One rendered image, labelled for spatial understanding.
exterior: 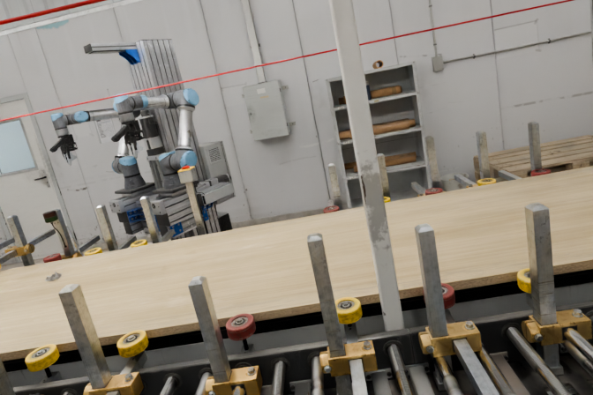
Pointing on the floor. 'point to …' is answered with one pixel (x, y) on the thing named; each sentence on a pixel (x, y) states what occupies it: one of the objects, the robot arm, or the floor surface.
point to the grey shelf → (390, 112)
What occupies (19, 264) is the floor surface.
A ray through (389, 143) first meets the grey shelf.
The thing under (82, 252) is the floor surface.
